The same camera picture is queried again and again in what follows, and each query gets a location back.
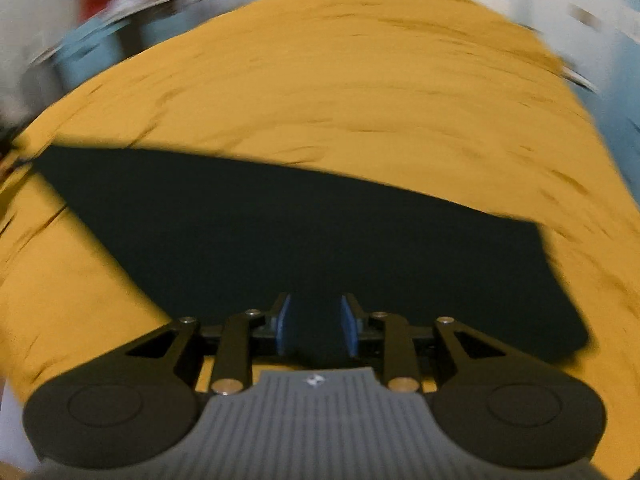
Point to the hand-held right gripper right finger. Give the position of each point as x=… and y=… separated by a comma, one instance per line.
x=348, y=325

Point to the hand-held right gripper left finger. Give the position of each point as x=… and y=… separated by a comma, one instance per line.
x=284, y=325

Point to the black pants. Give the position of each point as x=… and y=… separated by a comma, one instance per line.
x=300, y=235

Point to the mustard yellow quilt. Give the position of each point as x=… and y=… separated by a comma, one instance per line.
x=350, y=85

